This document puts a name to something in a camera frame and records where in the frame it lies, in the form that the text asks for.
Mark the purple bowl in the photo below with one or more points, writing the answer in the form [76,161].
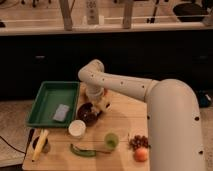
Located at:
[88,113]

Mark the white remote device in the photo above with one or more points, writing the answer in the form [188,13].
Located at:
[92,12]

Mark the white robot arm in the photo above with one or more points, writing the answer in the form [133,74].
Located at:
[174,120]

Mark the white cup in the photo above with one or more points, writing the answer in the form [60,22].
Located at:
[77,128]

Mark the peach fruit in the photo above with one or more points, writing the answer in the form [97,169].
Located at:
[141,154]

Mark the bunch of dark grapes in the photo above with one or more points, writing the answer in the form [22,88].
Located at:
[138,141]

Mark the green plastic tray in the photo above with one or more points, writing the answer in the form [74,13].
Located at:
[50,96]

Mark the green cup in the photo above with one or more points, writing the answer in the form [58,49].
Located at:
[111,141]

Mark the dark round coaster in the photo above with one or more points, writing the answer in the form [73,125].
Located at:
[45,147]

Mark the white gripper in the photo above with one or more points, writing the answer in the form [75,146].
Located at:
[97,97]

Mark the grey sponge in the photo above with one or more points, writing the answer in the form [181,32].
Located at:
[61,113]

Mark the orange bowl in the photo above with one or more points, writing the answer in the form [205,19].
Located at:
[83,90]

